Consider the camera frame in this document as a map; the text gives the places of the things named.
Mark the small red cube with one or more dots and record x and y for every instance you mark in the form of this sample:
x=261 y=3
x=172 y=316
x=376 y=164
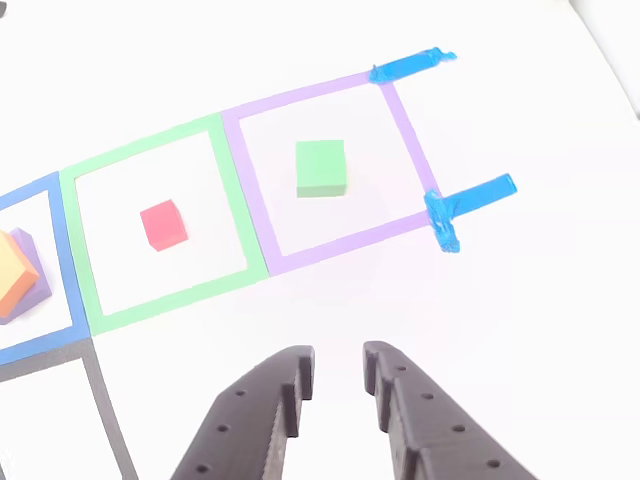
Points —
x=162 y=222

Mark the purple square block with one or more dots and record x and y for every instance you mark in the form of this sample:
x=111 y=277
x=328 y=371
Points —
x=37 y=295

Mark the green cube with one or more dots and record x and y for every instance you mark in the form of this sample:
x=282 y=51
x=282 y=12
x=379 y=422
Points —
x=320 y=165

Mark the orange square block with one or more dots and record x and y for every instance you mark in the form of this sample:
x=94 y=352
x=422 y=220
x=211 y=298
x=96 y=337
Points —
x=15 y=275

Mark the blue tape strip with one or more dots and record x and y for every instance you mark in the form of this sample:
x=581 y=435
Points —
x=410 y=65
x=475 y=197

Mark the blue square frame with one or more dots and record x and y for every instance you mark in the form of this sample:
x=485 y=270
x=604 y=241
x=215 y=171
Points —
x=70 y=280

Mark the purple square frame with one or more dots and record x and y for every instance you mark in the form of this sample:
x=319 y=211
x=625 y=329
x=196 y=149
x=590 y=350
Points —
x=250 y=190

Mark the green square frame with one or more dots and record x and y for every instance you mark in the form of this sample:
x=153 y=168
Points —
x=80 y=250

